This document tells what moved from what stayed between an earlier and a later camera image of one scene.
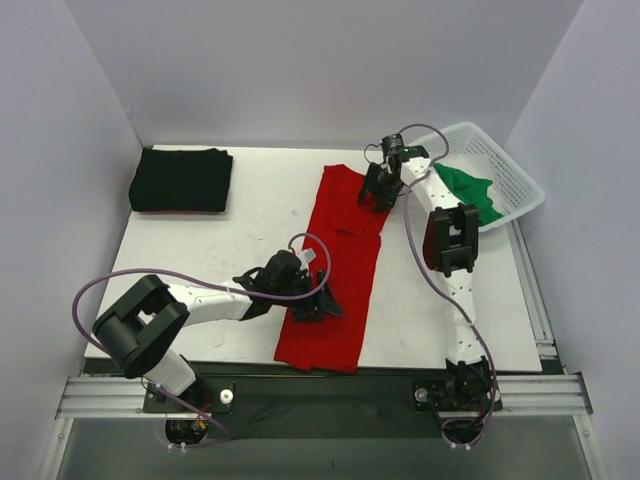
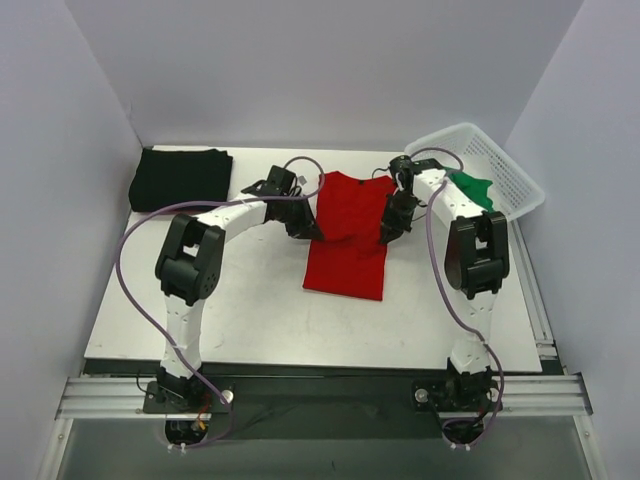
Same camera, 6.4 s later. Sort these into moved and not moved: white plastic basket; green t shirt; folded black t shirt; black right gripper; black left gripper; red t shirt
Moved: black right gripper; black left gripper; red t shirt
Not moved: folded black t shirt; white plastic basket; green t shirt
